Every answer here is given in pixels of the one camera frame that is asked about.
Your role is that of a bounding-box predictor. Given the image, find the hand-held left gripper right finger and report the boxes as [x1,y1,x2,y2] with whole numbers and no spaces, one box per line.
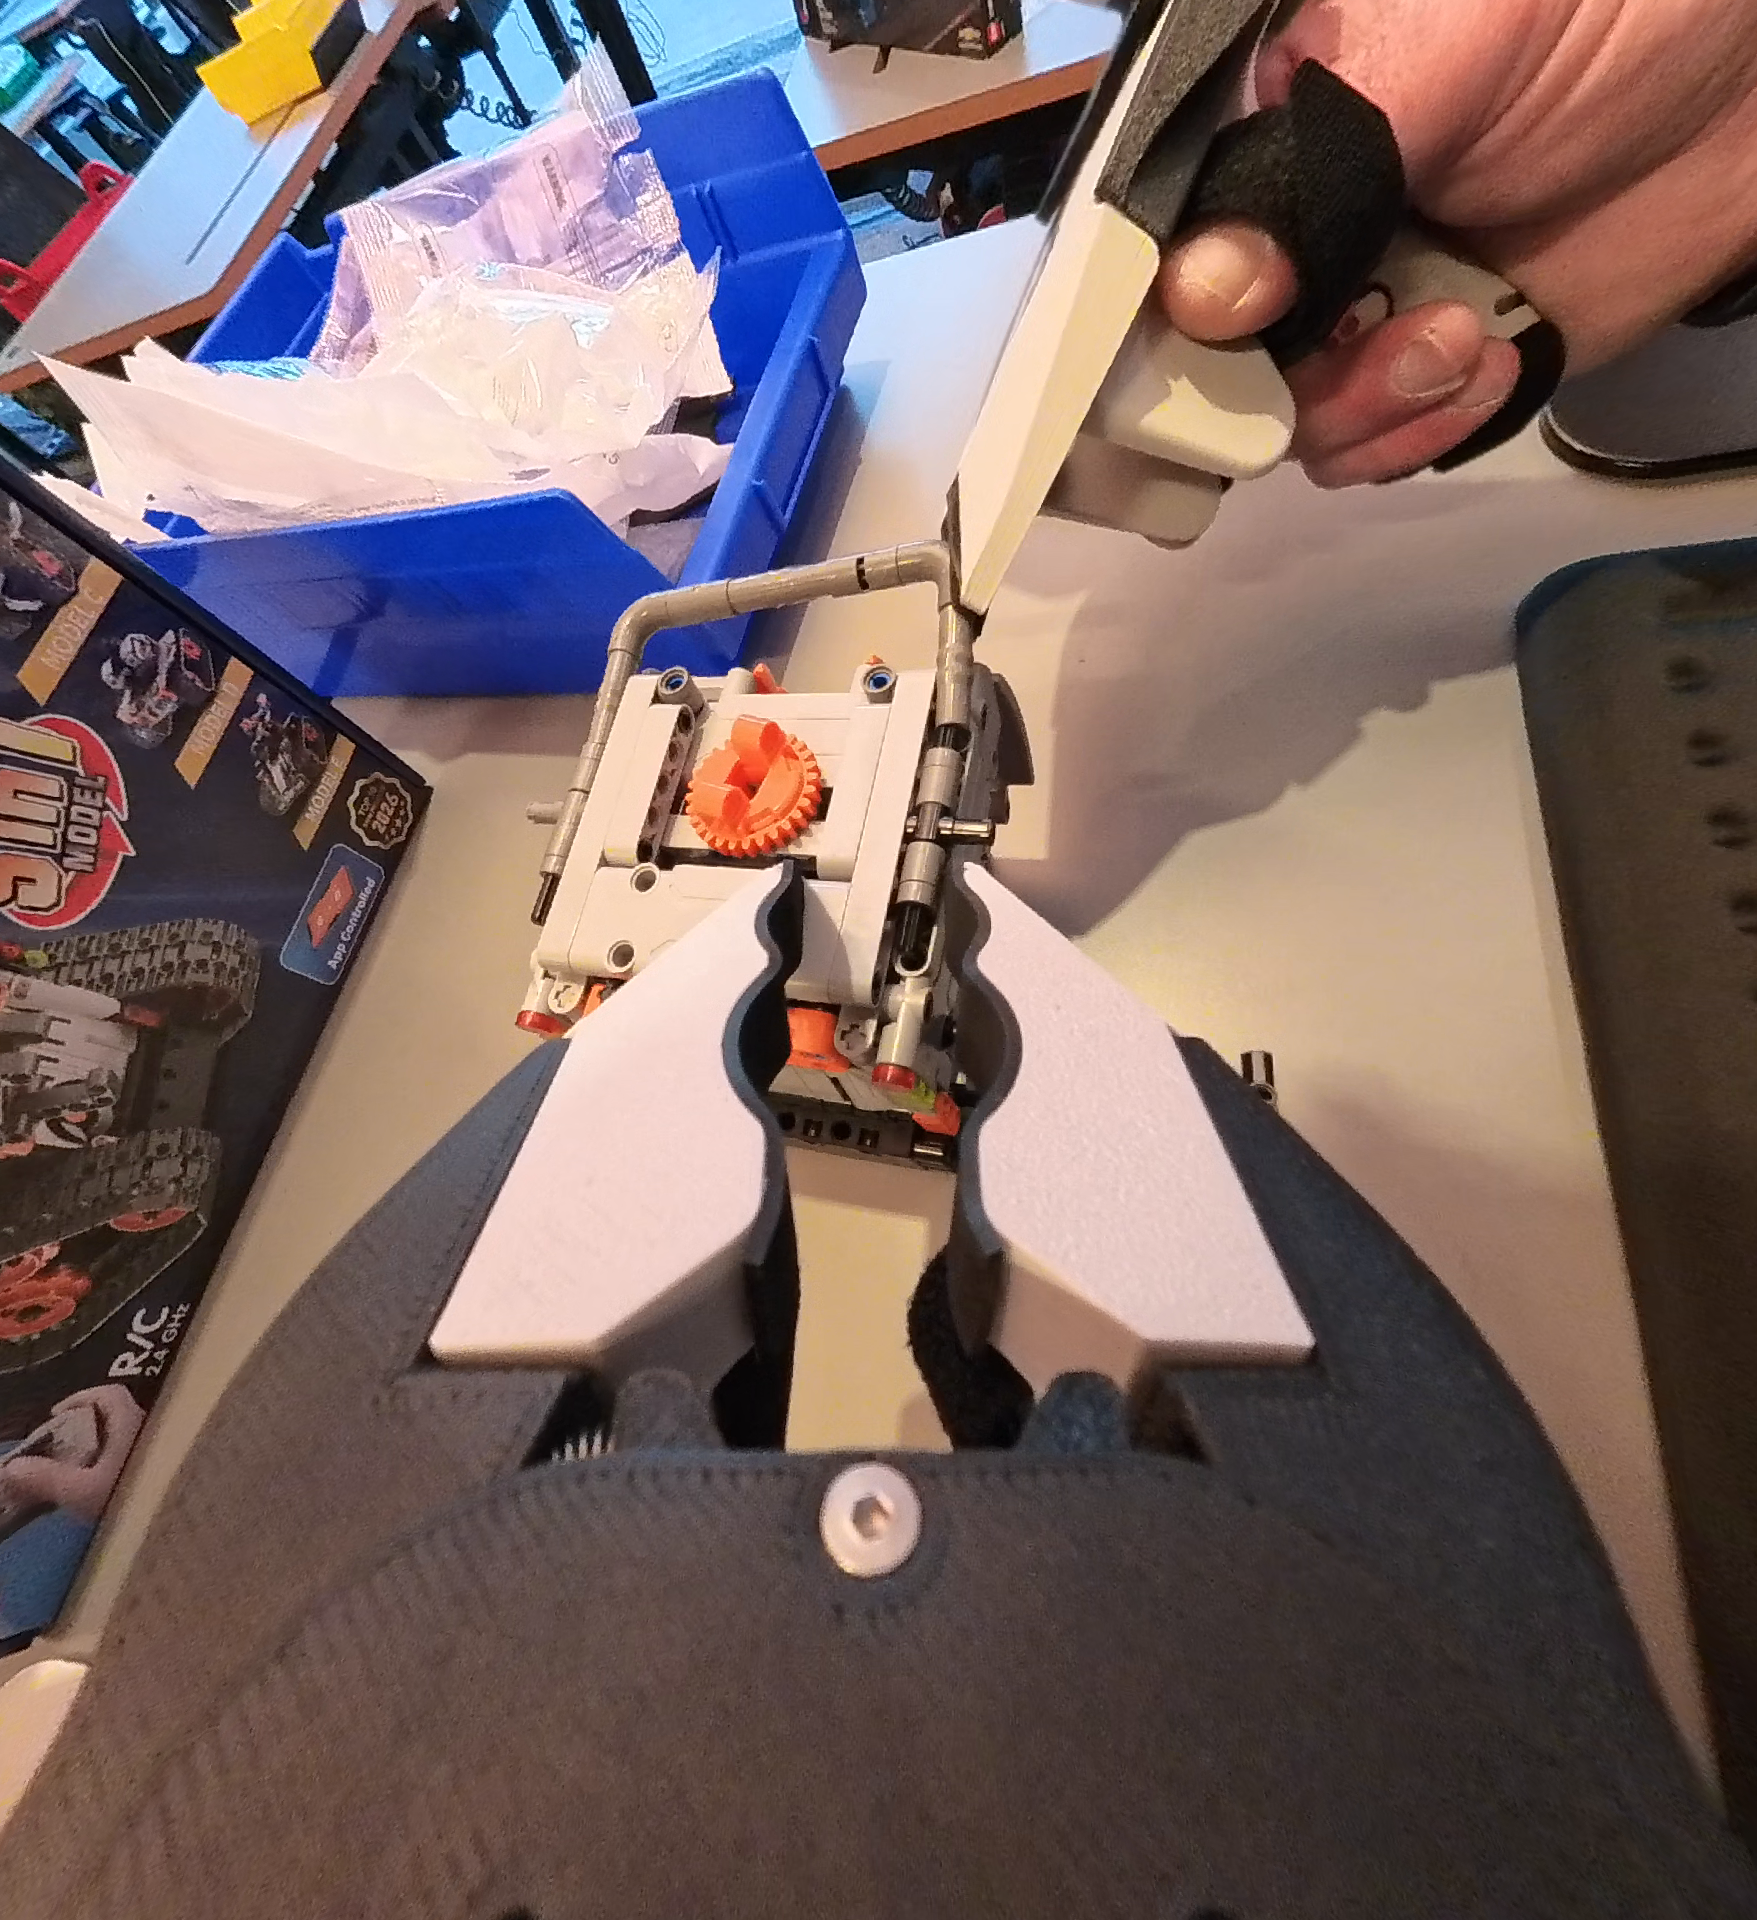
[940,869,1315,1450]

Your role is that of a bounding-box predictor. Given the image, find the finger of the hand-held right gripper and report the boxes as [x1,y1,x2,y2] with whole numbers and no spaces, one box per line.
[954,216,1168,618]

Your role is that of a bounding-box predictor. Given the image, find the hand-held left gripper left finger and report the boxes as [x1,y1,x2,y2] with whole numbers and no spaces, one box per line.
[428,869,800,1450]

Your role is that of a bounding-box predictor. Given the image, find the grey white toy robot model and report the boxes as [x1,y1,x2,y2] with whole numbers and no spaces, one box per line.
[520,585,1035,1159]

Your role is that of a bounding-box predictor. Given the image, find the grey axle rod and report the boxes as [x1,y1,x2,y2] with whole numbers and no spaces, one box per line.
[535,644,645,916]
[880,615,994,1007]

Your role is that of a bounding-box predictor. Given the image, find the person's right hand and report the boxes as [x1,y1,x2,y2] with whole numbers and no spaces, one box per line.
[1158,0,1757,488]

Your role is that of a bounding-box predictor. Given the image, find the wooden background desk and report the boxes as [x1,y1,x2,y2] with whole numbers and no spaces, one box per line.
[791,0,1128,174]

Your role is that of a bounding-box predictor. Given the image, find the black toy kit box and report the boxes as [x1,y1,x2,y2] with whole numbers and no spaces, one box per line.
[800,0,1025,52]

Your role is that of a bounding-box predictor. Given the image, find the black office chair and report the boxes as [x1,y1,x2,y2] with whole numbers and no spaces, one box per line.
[1540,284,1757,482]

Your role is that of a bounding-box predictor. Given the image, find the blue robot kit box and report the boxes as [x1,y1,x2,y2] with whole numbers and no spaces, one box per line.
[0,377,438,1673]

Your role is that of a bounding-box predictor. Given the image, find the blue storage bin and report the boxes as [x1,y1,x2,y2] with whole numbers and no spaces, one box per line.
[143,66,867,698]

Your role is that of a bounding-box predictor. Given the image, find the black perforated pad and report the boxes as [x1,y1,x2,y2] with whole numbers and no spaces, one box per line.
[1515,537,1757,1863]

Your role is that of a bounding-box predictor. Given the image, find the clear plastic bags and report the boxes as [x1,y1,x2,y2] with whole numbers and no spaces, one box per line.
[41,76,736,542]

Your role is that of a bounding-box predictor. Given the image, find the yellow bin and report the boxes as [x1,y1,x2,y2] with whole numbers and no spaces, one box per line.
[205,0,372,127]

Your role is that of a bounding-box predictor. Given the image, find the grey background table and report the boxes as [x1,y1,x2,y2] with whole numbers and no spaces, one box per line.
[0,0,438,391]

